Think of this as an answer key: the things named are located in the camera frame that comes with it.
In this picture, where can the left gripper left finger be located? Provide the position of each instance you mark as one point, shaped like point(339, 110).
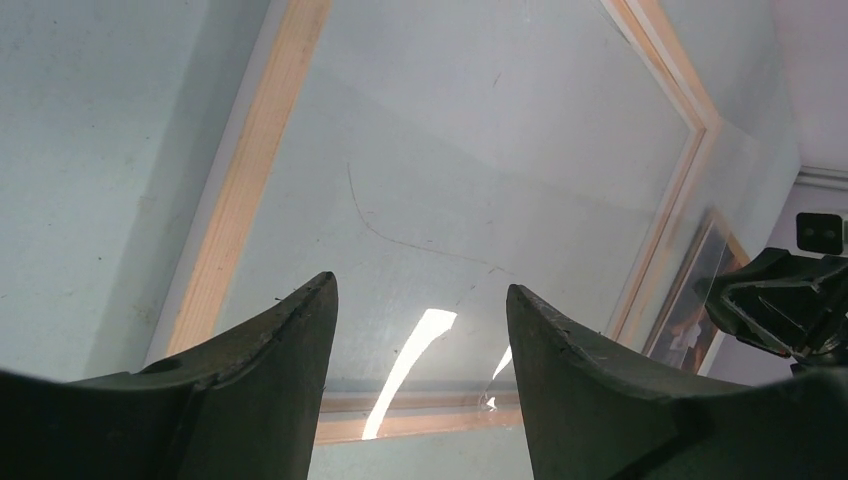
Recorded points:
point(242, 405)

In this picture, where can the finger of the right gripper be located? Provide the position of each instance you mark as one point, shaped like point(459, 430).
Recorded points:
point(790, 306)

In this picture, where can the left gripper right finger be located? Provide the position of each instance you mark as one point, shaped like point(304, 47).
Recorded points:
point(594, 409)

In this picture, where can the printed photo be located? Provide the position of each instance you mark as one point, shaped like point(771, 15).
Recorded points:
point(689, 311)

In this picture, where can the wooden picture frame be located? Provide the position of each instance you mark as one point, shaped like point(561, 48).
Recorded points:
point(430, 154)

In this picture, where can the right corner metal profile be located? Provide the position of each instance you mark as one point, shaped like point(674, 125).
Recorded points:
point(823, 178)

